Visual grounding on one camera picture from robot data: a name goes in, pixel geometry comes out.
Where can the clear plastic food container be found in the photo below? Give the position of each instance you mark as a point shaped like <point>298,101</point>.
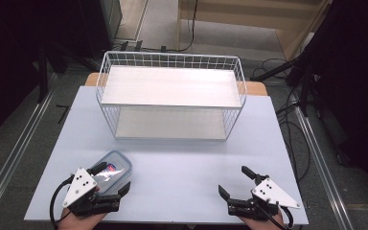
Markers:
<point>121,162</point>

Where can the person's left hand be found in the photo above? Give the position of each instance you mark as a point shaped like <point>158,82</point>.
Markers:
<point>76,223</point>

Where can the metal floor rail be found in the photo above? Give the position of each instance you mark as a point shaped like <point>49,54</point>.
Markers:
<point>12,156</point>
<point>319,163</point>

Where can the black metal stand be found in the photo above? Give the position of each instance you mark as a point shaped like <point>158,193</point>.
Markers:
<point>304,92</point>
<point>42,80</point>

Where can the dark curtain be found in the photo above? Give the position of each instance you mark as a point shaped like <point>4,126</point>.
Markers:
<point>357,80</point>

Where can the dark cabinet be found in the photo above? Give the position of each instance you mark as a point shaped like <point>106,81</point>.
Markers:
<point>108,22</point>

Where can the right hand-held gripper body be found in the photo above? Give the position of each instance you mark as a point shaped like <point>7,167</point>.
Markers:
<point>271,195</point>

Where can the red and blue packet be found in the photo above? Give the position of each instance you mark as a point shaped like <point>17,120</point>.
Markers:
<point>112,169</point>

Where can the wooden furniture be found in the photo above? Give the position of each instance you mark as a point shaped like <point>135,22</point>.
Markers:
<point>294,41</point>

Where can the black plug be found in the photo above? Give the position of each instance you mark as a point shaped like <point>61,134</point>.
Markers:
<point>163,49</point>
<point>124,45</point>
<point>138,45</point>

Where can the person's right hand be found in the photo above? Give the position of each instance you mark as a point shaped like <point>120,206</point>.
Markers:
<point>263,225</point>

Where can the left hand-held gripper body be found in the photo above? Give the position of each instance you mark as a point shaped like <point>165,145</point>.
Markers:
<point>80,187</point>

